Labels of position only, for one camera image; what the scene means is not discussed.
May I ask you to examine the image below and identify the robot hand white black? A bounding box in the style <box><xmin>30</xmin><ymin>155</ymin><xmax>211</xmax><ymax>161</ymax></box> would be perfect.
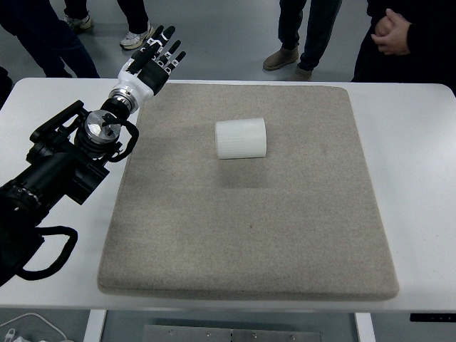
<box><xmin>117</xmin><ymin>24</ymin><xmax>187</xmax><ymax>105</ymax></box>

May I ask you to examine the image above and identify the person's hand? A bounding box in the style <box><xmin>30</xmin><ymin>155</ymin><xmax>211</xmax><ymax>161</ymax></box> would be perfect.
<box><xmin>377</xmin><ymin>9</ymin><xmax>414</xmax><ymax>38</ymax></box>
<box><xmin>370</xmin><ymin>32</ymin><xmax>413</xmax><ymax>56</ymax></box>

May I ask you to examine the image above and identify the white ribbed cup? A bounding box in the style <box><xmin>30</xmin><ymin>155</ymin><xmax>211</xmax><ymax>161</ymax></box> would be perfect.
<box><xmin>214</xmin><ymin>117</ymin><xmax>268</xmax><ymax>160</ymax></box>

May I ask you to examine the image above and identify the person in black top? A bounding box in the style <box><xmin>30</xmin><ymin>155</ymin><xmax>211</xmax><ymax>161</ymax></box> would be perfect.
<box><xmin>351</xmin><ymin>0</ymin><xmax>456</xmax><ymax>97</ymax></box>

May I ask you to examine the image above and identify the person with white sneakers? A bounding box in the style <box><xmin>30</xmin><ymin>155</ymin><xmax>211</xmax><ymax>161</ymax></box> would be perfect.
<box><xmin>63</xmin><ymin>0</ymin><xmax>155</xmax><ymax>51</ymax></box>

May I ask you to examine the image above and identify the person with brown boots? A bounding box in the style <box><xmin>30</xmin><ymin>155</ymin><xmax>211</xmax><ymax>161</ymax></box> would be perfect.
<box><xmin>262</xmin><ymin>0</ymin><xmax>343</xmax><ymax>82</ymax></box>

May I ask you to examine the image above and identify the person in dark trousers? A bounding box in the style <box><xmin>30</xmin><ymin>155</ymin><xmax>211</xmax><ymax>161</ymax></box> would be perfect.
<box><xmin>0</xmin><ymin>0</ymin><xmax>100</xmax><ymax>79</ymax></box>

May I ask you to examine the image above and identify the beige fabric mat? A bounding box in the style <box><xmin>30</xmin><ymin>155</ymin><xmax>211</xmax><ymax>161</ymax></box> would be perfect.
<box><xmin>97</xmin><ymin>82</ymin><xmax>400</xmax><ymax>302</ymax></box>

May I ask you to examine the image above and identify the white table leg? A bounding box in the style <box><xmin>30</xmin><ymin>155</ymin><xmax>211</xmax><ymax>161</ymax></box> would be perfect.
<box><xmin>83</xmin><ymin>309</ymin><xmax>108</xmax><ymax>342</ymax></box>
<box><xmin>354</xmin><ymin>312</ymin><xmax>375</xmax><ymax>342</ymax></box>

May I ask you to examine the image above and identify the grey metal plate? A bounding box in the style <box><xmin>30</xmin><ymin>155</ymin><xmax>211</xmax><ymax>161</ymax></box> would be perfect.
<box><xmin>144</xmin><ymin>323</ymin><xmax>321</xmax><ymax>342</ymax></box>

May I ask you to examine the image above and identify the black table control panel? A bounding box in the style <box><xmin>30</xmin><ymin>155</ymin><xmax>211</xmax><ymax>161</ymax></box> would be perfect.
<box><xmin>409</xmin><ymin>313</ymin><xmax>456</xmax><ymax>323</ymax></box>

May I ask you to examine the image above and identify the white cable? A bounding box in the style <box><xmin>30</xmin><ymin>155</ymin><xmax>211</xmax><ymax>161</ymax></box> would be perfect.
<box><xmin>0</xmin><ymin>312</ymin><xmax>68</xmax><ymax>342</ymax></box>

